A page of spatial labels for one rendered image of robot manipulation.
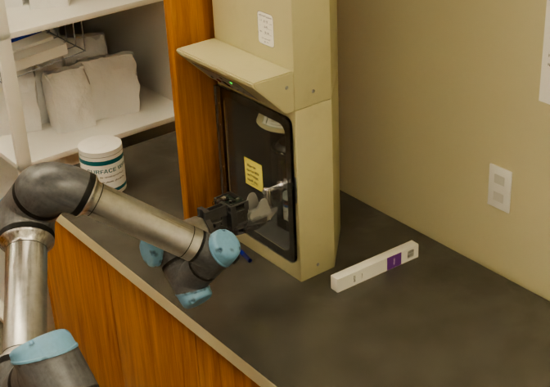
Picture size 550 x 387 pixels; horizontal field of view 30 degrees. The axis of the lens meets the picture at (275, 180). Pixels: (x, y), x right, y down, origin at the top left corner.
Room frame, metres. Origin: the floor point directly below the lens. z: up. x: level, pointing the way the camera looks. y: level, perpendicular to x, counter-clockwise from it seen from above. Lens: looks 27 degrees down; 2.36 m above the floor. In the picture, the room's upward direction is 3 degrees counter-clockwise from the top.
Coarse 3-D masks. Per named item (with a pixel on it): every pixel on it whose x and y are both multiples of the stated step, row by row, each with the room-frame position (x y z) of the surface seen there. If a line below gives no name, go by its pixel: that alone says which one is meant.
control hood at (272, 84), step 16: (192, 48) 2.37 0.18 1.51; (208, 48) 2.37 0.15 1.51; (224, 48) 2.36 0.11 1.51; (192, 64) 2.39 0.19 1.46; (208, 64) 2.27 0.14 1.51; (224, 64) 2.25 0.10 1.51; (240, 64) 2.25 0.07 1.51; (256, 64) 2.24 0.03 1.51; (272, 64) 2.24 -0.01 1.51; (240, 80) 2.16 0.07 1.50; (256, 80) 2.14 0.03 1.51; (272, 80) 2.15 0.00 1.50; (288, 80) 2.18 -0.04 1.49; (256, 96) 2.21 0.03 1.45; (272, 96) 2.15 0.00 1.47; (288, 96) 2.18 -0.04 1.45; (288, 112) 2.18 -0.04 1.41
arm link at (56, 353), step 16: (48, 336) 1.51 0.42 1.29; (64, 336) 1.52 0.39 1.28; (16, 352) 1.50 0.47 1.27; (32, 352) 1.48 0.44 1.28; (48, 352) 1.48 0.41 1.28; (64, 352) 1.49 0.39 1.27; (80, 352) 1.52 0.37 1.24; (16, 368) 1.49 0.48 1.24; (32, 368) 1.47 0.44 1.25; (48, 368) 1.46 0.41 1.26; (64, 368) 1.47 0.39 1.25; (80, 368) 1.48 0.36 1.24; (16, 384) 1.49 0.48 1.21; (32, 384) 1.46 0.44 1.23; (48, 384) 1.44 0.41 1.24; (64, 384) 1.44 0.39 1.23; (80, 384) 1.45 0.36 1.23; (96, 384) 1.48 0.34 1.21
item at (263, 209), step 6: (264, 198) 2.17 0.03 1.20; (264, 204) 2.17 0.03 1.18; (258, 210) 2.15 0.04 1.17; (264, 210) 2.16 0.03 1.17; (270, 210) 2.17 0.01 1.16; (276, 210) 2.19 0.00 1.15; (252, 216) 2.14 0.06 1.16; (258, 216) 2.15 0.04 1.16; (264, 216) 2.16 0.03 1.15; (270, 216) 2.17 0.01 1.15
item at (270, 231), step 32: (224, 96) 2.41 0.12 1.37; (224, 128) 2.41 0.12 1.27; (256, 128) 2.30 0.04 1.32; (288, 128) 2.19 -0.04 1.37; (256, 160) 2.30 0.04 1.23; (288, 160) 2.20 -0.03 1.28; (256, 192) 2.31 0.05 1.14; (288, 192) 2.20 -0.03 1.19; (288, 224) 2.21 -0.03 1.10; (288, 256) 2.21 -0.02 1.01
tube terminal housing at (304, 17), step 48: (240, 0) 2.35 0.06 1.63; (288, 0) 2.20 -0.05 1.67; (336, 0) 2.44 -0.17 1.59; (240, 48) 2.36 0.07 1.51; (288, 48) 2.20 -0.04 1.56; (336, 48) 2.42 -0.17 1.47; (336, 96) 2.40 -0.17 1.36; (336, 144) 2.38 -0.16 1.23; (336, 192) 2.35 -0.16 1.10; (240, 240) 2.40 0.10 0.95; (336, 240) 2.33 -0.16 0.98
